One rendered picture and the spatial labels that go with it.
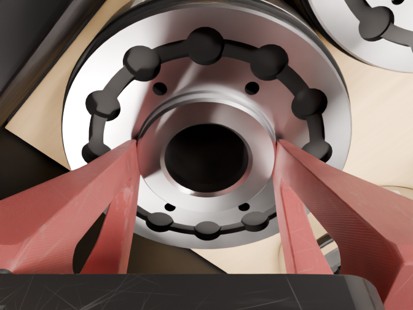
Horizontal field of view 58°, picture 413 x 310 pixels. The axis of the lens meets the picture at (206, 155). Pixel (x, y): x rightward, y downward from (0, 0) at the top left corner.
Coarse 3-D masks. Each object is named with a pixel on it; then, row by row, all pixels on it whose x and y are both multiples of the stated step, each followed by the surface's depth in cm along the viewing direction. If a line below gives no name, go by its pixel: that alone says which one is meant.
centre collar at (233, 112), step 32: (192, 96) 12; (224, 96) 12; (160, 128) 12; (256, 128) 12; (160, 160) 13; (256, 160) 13; (160, 192) 14; (192, 192) 14; (224, 192) 14; (256, 192) 13
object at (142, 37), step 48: (192, 0) 11; (96, 48) 11; (144, 48) 11; (192, 48) 11; (240, 48) 11; (288, 48) 11; (96, 96) 12; (144, 96) 12; (240, 96) 12; (288, 96) 12; (336, 96) 12; (96, 144) 13; (336, 144) 13; (144, 192) 14; (192, 240) 16; (240, 240) 16
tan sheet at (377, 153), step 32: (128, 0) 15; (288, 0) 15; (96, 32) 15; (64, 64) 16; (352, 64) 16; (32, 96) 17; (352, 96) 17; (384, 96) 17; (32, 128) 18; (192, 128) 18; (224, 128) 18; (352, 128) 18; (384, 128) 18; (64, 160) 19; (352, 160) 19; (384, 160) 19; (224, 256) 23; (256, 256) 23
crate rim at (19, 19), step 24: (0, 0) 5; (24, 0) 5; (48, 0) 5; (72, 0) 5; (0, 24) 5; (24, 24) 5; (48, 24) 5; (0, 48) 6; (24, 48) 6; (0, 72) 6; (0, 96) 6
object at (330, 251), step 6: (324, 246) 19; (330, 246) 19; (336, 246) 18; (324, 252) 19; (330, 252) 19; (336, 252) 18; (330, 258) 19; (336, 258) 19; (330, 264) 19; (336, 264) 19; (336, 270) 20
